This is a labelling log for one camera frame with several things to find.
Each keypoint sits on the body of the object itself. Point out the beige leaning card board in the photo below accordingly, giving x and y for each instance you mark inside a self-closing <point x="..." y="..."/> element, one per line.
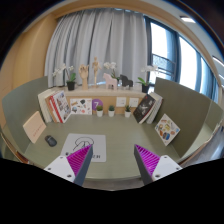
<point x="34" y="127"/>

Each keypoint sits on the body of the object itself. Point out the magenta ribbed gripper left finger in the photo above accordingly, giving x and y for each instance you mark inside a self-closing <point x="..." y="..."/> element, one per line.
<point x="73" y="167"/>

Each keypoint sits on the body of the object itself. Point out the wooden mannequin figure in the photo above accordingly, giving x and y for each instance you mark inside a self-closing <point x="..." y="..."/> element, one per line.
<point x="96" y="66"/>

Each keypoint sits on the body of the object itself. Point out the dark grey computer mouse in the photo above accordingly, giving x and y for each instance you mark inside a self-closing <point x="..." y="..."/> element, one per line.
<point x="50" y="140"/>

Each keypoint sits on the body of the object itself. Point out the white wall socket right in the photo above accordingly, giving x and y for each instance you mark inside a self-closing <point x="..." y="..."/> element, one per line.
<point x="133" y="102"/>

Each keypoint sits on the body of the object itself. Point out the white books behind black book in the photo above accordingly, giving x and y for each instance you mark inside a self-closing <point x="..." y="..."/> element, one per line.
<point x="158" y="103"/>

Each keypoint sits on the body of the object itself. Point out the colourful sticker book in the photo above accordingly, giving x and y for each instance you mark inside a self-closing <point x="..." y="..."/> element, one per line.
<point x="167" y="129"/>

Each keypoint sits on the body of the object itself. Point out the purple round number sign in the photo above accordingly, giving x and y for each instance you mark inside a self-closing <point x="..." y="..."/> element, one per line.
<point x="96" y="103"/>

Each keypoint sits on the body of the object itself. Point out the white orchid black pot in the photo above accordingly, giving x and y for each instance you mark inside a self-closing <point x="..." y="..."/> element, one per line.
<point x="71" y="75"/>
<point x="146" y="83"/>

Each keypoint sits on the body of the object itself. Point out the black leaning book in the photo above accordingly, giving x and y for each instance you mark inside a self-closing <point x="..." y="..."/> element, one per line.
<point x="142" y="110"/>

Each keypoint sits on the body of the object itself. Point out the black horse figurine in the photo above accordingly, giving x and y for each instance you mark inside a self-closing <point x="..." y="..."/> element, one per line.
<point x="126" y="81"/>

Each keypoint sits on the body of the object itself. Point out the small potted plant right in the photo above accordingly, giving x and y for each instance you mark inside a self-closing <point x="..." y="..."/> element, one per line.
<point x="127" y="111"/>

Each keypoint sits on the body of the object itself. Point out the white wall socket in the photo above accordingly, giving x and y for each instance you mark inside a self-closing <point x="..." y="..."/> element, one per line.
<point x="133" y="102"/>
<point x="120" y="101"/>

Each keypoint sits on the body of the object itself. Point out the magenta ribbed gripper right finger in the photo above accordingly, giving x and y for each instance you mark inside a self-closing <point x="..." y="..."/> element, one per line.
<point x="153" y="167"/>

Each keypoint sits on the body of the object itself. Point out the grey curtain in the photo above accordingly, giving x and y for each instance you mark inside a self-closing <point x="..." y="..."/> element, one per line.
<point x="102" y="35"/>

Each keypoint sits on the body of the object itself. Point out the white orchid behind horses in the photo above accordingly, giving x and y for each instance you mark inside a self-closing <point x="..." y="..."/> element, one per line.
<point x="112" y="67"/>

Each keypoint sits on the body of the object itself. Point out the wooden hand model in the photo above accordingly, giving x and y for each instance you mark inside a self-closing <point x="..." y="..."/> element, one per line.
<point x="83" y="71"/>

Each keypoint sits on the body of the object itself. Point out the white orchid black pot right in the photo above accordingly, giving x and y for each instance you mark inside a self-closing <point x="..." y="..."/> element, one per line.
<point x="146" y="83"/>

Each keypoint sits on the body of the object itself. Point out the white orchid black pot left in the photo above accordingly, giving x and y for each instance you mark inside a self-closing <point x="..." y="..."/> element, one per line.
<point x="71" y="75"/>

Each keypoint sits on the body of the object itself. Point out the wooden shelf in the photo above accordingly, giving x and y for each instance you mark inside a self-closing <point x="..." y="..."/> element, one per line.
<point x="107" y="96"/>

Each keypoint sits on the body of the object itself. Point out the small potted plant left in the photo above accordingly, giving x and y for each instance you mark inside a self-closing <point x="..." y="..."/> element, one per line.
<point x="99" y="110"/>

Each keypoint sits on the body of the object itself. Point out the small potted plant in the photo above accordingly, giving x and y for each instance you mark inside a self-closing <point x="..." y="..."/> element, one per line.
<point x="111" y="111"/>
<point x="127" y="111"/>
<point x="99" y="110"/>

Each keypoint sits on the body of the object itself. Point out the small potted plant middle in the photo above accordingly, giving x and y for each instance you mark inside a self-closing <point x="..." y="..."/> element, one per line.
<point x="111" y="111"/>

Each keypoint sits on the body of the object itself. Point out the white wall socket left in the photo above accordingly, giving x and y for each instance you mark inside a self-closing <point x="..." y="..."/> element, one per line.
<point x="120" y="101"/>

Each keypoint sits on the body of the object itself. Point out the red and white book stack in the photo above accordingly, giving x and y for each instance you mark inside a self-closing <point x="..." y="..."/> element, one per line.
<point x="54" y="106"/>

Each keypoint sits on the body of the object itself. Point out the white mouse pad with drawing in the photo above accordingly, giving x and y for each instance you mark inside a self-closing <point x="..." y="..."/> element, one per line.
<point x="75" y="142"/>

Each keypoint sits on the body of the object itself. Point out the pink horse figurine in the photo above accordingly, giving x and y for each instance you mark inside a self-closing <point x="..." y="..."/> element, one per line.
<point x="110" y="81"/>

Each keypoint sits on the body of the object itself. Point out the white picture card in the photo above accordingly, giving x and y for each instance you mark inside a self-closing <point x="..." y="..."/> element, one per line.
<point x="81" y="106"/>

